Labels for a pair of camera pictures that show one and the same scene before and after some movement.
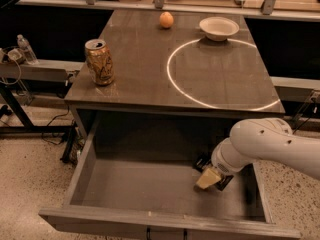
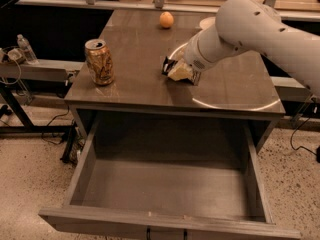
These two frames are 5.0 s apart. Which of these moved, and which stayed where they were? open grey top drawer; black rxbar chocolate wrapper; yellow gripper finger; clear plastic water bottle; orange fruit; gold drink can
Moved: yellow gripper finger; black rxbar chocolate wrapper
Stayed: gold drink can; open grey top drawer; clear plastic water bottle; orange fruit
